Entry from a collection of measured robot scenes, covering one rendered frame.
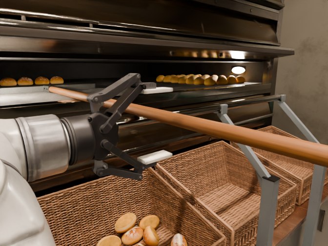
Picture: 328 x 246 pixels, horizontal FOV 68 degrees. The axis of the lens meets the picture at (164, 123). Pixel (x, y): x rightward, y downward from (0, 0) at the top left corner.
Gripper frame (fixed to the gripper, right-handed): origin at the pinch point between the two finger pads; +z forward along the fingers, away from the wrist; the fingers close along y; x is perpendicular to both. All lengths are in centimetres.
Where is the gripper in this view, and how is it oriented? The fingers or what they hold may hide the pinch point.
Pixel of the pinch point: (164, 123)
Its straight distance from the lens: 50.1
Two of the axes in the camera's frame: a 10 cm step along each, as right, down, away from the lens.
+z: 7.6, -1.5, 6.3
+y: 0.0, 9.7, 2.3
